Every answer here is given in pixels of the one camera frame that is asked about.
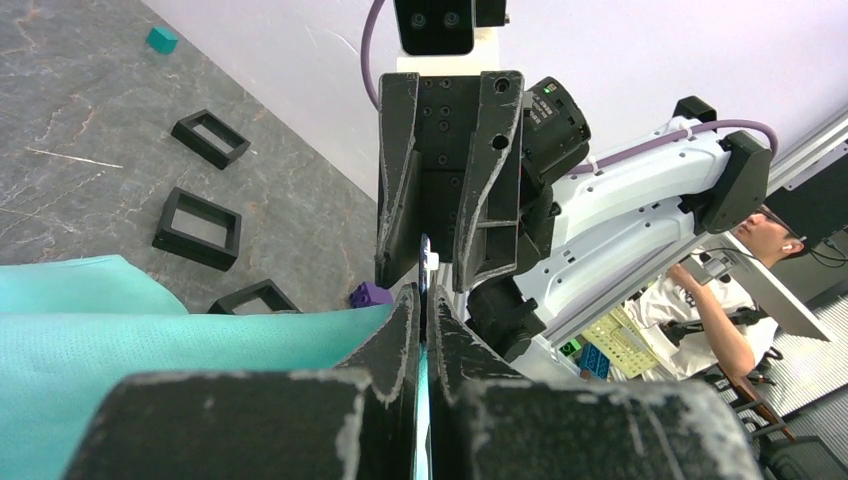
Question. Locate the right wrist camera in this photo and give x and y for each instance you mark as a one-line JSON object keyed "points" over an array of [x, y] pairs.
{"points": [[450, 37]]}

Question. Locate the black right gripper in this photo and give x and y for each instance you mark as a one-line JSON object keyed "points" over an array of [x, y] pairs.
{"points": [[490, 157]]}

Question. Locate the black square frame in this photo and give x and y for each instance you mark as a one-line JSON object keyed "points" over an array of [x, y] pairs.
{"points": [[266, 295], [199, 230], [209, 137]]}

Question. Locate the small teal cube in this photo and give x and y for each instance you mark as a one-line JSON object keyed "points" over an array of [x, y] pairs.
{"points": [[162, 40]]}

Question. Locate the mint green garment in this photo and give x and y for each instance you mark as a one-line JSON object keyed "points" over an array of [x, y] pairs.
{"points": [[71, 330]]}

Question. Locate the person in white shirt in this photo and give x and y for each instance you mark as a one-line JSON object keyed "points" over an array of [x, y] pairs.
{"points": [[675, 296]]}

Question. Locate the black square frame middle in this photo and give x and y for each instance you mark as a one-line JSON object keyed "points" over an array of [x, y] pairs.
{"points": [[199, 230]]}

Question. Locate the yellow perforated tray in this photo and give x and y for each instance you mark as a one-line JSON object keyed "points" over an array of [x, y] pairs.
{"points": [[618, 338]]}

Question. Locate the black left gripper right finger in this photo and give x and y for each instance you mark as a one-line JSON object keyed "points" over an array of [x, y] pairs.
{"points": [[487, 421]]}

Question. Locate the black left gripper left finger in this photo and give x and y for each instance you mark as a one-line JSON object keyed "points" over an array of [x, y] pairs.
{"points": [[356, 420]]}

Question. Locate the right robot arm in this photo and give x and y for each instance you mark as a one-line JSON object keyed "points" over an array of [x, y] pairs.
{"points": [[695, 174]]}

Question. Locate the black square frame near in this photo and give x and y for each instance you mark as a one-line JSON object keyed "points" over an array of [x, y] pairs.
{"points": [[266, 295]]}

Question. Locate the blue starry round brooch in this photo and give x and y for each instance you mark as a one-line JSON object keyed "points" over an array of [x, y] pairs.
{"points": [[428, 266]]}

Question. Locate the black square frame far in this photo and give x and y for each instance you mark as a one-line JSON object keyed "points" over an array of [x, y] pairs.
{"points": [[209, 137]]}

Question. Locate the blue toy brick background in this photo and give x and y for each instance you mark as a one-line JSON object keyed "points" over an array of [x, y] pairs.
{"points": [[593, 364]]}

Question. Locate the purple toy brick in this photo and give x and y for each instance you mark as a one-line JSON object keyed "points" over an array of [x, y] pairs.
{"points": [[368, 294]]}

